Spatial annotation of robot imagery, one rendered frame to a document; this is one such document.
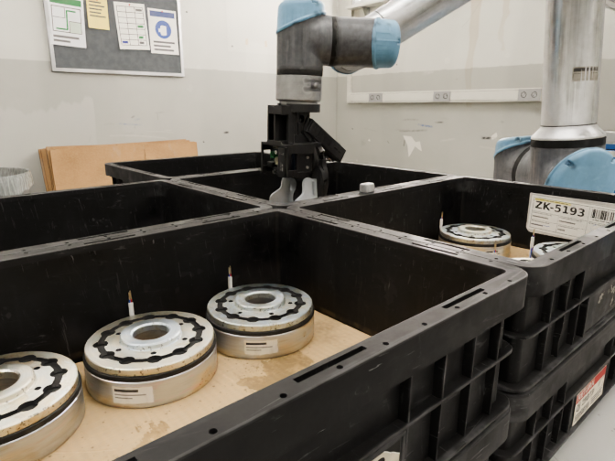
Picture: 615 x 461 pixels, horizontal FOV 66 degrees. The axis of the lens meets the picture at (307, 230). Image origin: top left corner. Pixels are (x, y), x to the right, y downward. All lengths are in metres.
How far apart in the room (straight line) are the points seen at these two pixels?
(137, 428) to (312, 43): 0.59
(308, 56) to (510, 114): 3.02
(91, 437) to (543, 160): 0.78
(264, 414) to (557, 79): 0.80
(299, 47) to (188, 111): 3.12
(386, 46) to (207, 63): 3.23
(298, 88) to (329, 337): 0.43
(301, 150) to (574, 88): 0.45
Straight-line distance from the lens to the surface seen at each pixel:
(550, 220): 0.79
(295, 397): 0.21
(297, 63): 0.77
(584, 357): 0.55
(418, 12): 0.94
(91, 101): 3.60
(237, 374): 0.41
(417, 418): 0.30
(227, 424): 0.19
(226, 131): 4.02
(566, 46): 0.91
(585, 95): 0.91
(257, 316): 0.43
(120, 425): 0.38
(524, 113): 3.66
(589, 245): 0.48
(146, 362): 0.38
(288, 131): 0.77
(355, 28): 0.79
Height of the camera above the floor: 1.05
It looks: 15 degrees down
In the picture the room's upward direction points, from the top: straight up
